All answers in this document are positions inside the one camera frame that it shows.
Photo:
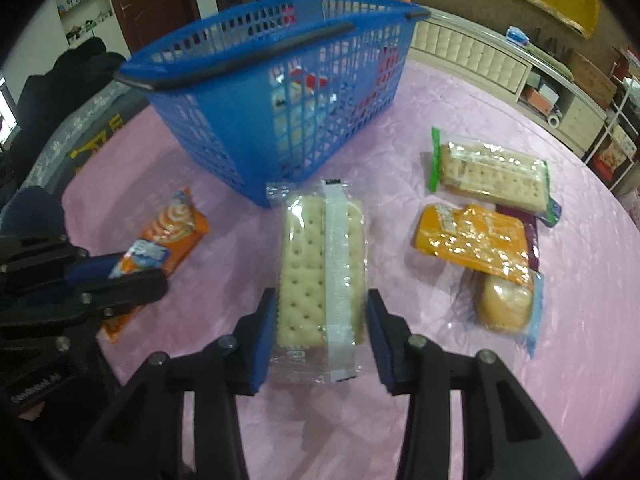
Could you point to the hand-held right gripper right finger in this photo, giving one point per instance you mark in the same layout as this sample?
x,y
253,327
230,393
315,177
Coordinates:
x,y
380,340

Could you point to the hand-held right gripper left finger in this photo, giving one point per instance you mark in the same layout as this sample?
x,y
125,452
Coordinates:
x,y
262,340

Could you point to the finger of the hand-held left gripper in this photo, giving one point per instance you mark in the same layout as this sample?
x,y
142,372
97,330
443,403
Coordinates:
x,y
125,290
85,267

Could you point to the orange printed snack packet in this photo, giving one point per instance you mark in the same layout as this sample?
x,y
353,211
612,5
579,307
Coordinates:
x,y
165,230

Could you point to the clear cracker packet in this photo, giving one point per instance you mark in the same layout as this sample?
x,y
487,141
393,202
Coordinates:
x,y
305,260

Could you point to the clear round cake packet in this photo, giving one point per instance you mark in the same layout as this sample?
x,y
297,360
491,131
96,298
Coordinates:
x,y
502,300

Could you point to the yellow snack packet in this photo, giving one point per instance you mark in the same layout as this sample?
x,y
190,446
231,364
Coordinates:
x,y
470,240

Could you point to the blue plastic basket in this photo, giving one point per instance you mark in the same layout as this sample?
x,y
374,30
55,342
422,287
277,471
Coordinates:
x,y
170,105

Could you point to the purple snack packet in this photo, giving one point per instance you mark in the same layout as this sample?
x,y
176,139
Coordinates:
x,y
533,235

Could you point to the green-edged cracker packet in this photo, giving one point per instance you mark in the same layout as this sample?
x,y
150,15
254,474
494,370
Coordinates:
x,y
492,175

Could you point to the light blue snack packet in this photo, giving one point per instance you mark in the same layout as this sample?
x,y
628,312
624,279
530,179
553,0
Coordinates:
x,y
296,97

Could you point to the red snack packet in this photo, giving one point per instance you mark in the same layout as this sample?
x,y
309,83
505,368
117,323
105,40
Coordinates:
x,y
311,80
386,66

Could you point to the dark blue cloth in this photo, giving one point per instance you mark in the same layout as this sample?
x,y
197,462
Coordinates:
x,y
32,210

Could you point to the pink tablecloth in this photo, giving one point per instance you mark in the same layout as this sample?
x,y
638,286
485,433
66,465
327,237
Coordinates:
x,y
450,400

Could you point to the black jacket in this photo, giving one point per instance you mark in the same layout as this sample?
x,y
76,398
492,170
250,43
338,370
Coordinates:
x,y
65,75

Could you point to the brown wooden door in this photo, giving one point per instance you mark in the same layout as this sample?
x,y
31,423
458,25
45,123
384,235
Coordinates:
x,y
150,5

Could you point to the white paper roll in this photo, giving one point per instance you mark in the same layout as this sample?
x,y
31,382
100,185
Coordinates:
x,y
553,120

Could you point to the orange flat box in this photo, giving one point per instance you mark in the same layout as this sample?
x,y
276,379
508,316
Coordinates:
x,y
542,98

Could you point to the orange printed box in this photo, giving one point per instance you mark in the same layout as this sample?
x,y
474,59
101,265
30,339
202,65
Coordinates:
x,y
612,156

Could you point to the cream television cabinet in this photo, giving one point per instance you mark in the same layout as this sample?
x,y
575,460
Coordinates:
x,y
475,55

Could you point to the light blue box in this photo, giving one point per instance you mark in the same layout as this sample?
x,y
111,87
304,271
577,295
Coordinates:
x,y
535,80

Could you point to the white printed box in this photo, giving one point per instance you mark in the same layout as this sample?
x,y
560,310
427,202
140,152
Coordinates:
x,y
623,137

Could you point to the white metal rack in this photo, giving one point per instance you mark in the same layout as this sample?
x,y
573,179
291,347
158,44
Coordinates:
x,y
614,110

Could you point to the blue tissue box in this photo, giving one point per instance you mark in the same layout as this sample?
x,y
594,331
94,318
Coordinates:
x,y
517,36

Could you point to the brown cardboard box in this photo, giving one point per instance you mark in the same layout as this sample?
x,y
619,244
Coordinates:
x,y
592,77

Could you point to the white wall shelf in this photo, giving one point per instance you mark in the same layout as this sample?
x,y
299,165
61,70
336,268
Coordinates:
x,y
85,2

